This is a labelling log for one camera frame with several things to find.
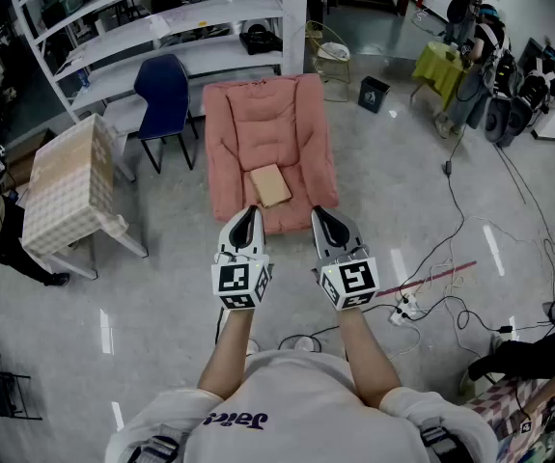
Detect person's right forearm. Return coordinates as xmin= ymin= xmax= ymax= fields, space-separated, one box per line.
xmin=336 ymin=305 xmax=402 ymax=410

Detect white power strip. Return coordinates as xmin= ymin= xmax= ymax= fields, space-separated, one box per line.
xmin=388 ymin=294 xmax=420 ymax=327

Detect table with pink checkered cloth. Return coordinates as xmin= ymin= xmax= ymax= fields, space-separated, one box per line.
xmin=464 ymin=362 xmax=555 ymax=463

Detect dark blue chair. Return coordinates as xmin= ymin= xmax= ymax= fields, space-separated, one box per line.
xmin=133 ymin=53 xmax=200 ymax=175

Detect person's white shirt torso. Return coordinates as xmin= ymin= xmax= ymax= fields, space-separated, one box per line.
xmin=104 ymin=348 xmax=500 ymax=463

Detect black case on shelf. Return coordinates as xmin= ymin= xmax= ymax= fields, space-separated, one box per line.
xmin=238 ymin=23 xmax=284 ymax=57

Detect black floor cable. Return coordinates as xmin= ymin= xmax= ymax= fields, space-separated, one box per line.
xmin=375 ymin=127 xmax=468 ymax=299

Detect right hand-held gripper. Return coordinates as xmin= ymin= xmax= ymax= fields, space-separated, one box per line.
xmin=310 ymin=204 xmax=380 ymax=313

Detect white metal shelving unit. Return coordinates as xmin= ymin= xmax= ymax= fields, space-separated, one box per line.
xmin=10 ymin=0 xmax=310 ymax=124

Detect dark trash bin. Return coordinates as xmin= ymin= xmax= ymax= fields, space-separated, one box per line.
xmin=357 ymin=75 xmax=392 ymax=115

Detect table with yellow-green cloth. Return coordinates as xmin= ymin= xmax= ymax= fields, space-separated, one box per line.
xmin=408 ymin=40 xmax=472 ymax=112

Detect pink cushioned armchair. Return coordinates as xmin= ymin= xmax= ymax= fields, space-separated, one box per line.
xmin=202 ymin=72 xmax=341 ymax=236

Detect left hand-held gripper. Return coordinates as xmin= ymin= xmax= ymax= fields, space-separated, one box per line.
xmin=210 ymin=204 xmax=274 ymax=312

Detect yellow wire chair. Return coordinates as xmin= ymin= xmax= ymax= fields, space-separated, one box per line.
xmin=305 ymin=19 xmax=352 ymax=104

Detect person's left forearm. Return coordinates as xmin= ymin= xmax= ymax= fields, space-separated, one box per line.
xmin=196 ymin=306 xmax=258 ymax=400

